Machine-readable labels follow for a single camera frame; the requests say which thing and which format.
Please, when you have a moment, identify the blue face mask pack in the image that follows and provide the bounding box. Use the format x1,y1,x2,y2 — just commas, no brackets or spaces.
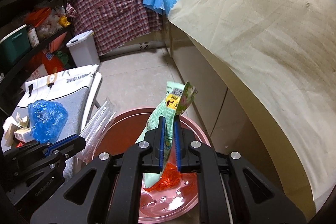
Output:
75,97,118,164

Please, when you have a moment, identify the red medicine box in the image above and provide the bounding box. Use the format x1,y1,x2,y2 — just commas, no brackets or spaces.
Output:
15,142,25,148

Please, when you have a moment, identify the orange red plastic bag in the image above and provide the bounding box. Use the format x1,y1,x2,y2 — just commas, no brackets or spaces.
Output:
144,162,182,192

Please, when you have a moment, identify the green white snack wrapper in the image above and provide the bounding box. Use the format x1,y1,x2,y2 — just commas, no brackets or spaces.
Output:
135,81,198,189

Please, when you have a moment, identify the white trash bin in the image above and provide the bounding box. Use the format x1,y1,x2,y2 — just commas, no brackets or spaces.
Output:
66,30,100,67

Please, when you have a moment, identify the blue plastic bag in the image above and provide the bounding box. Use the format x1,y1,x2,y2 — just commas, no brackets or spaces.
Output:
28,100,68,143

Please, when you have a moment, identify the orange white carton box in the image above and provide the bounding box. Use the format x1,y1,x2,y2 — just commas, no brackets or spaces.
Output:
14,127,34,143

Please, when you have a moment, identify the cream paper bag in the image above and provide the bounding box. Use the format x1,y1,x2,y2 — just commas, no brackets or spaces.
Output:
3,113,29,147

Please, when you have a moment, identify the pink plastic basin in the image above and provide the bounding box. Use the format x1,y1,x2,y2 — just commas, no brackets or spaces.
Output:
94,107,199,223

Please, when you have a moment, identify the white cardboard sheet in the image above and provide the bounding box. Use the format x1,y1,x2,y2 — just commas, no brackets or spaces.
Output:
22,64,98,104

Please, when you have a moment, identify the green storage box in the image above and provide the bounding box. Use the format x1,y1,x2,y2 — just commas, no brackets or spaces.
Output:
1,24,31,64

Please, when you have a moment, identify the black shelf unit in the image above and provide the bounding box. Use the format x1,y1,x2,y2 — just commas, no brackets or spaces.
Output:
1,0,74,117

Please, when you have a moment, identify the plaid shirt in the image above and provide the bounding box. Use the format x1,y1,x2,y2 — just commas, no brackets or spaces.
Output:
66,0,162,56

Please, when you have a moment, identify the cream blue tablecloth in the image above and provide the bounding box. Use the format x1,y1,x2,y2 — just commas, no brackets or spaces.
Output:
158,0,335,218

